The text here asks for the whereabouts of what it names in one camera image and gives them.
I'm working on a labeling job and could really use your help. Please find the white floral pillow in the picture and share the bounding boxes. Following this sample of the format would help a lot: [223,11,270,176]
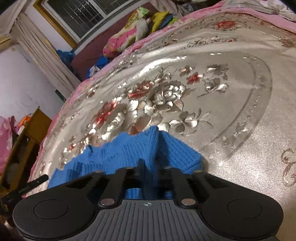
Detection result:
[222,0,296,22]

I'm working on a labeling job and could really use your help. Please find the wooden desk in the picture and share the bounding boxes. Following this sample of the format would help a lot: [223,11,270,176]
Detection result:
[1,108,52,197]

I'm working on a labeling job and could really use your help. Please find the beige curtain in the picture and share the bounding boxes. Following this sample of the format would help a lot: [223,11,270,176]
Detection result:
[149,0,190,18]
[11,13,80,98]

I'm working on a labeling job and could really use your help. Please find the yellow folded cloth stack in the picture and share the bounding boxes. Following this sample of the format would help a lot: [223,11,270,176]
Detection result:
[149,11,179,34]

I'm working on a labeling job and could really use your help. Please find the beige left curtain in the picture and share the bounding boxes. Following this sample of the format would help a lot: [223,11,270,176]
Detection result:
[11,13,80,98]

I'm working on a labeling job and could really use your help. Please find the barred window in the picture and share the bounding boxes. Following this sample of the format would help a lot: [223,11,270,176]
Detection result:
[33,0,148,50]

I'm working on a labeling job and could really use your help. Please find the blue striped knit sweater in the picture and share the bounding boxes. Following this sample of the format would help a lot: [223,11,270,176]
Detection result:
[48,126,202,200]

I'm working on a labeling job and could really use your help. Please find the beige right curtain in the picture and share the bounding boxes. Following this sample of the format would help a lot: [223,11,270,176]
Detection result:
[149,0,190,18]

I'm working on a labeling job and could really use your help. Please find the blue plastic bag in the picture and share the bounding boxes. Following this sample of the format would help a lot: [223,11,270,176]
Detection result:
[56,50,76,75]

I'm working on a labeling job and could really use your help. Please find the pink floral cloth on desk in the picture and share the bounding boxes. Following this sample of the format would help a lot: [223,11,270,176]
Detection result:
[0,116,16,174]

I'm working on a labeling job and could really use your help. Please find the green bottle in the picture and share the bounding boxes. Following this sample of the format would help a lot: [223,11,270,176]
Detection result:
[55,89,66,102]

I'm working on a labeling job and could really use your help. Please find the floral satin bedspread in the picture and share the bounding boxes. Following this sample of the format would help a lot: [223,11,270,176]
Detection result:
[30,1,295,240]

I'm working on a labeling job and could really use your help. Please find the blue clothes on sofa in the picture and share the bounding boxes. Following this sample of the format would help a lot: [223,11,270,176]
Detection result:
[86,55,113,79]

